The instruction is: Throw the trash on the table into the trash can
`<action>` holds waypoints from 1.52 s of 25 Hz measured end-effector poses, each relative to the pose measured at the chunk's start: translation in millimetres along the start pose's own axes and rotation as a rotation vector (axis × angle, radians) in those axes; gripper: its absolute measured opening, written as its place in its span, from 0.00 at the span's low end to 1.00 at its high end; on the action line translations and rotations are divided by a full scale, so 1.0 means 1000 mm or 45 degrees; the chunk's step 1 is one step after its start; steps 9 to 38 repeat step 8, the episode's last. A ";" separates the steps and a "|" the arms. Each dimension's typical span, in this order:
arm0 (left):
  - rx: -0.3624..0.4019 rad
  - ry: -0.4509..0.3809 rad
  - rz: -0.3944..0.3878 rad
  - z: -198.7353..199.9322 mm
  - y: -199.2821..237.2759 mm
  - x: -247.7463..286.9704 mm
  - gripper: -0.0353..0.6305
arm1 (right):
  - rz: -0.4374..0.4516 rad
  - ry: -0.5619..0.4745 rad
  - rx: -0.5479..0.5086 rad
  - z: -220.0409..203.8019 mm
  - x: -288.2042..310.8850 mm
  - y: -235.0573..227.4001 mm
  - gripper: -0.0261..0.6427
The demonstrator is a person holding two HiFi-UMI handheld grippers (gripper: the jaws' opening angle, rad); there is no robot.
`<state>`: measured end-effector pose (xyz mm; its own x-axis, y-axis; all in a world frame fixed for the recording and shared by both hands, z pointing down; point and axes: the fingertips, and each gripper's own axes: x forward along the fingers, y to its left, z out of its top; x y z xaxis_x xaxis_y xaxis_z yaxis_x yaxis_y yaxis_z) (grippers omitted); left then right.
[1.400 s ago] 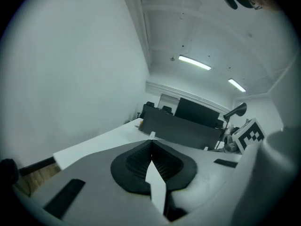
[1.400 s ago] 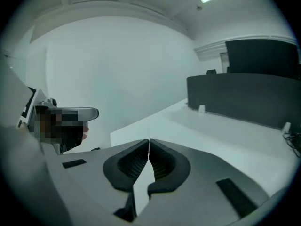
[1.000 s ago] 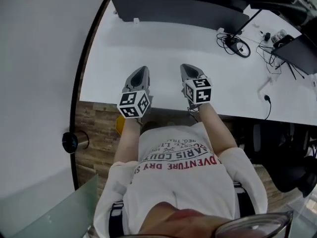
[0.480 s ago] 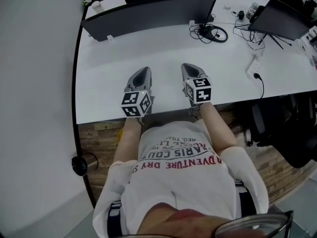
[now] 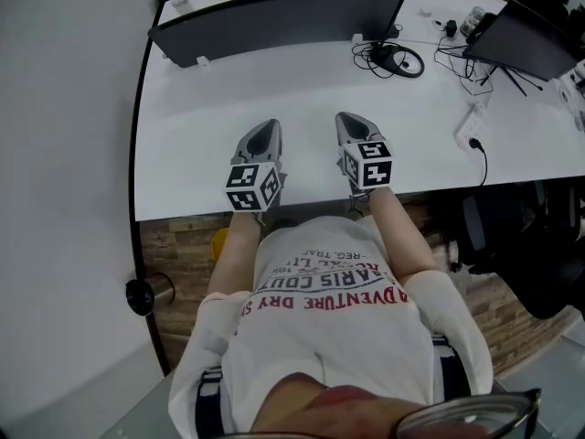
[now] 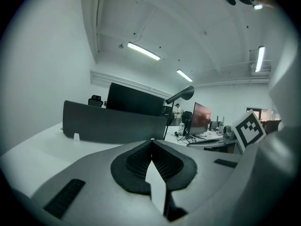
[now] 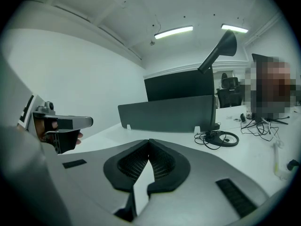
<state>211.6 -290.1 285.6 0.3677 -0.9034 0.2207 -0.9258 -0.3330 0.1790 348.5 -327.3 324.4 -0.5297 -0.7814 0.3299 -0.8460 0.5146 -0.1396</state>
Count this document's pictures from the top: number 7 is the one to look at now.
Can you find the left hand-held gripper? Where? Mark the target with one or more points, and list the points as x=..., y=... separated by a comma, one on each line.
x=38, y=113

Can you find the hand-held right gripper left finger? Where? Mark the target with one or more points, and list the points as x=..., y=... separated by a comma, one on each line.
x=89, y=180

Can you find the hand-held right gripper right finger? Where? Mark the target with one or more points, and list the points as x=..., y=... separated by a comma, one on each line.
x=200, y=173

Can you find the person's left forearm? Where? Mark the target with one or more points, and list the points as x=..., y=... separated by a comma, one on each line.
x=26, y=180

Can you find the person's left hand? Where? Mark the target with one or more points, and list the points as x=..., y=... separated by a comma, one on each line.
x=43, y=129

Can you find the white divider clip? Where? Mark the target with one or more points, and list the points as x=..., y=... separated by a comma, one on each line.
x=197, y=129

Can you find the white table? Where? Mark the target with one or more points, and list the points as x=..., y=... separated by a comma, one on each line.
x=247, y=154

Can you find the grey desk divider panel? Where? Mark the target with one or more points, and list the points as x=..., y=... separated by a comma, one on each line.
x=164, y=114

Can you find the small black white device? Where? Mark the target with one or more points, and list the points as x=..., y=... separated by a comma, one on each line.
x=242, y=118

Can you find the black desk lamp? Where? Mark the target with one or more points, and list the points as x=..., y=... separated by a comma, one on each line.
x=212, y=98

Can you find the white yellow-tipped object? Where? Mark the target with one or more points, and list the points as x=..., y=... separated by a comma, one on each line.
x=276, y=159

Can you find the black office chair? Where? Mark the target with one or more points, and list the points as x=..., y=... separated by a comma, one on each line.
x=229, y=98

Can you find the black screen panel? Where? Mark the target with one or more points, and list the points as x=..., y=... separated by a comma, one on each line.
x=178, y=85

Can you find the small black object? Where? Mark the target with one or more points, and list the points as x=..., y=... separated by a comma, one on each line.
x=292, y=165

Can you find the black computer monitor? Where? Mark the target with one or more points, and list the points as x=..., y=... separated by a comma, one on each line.
x=256, y=58

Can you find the long ceiling light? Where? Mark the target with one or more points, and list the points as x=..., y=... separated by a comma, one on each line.
x=173, y=32
x=234, y=28

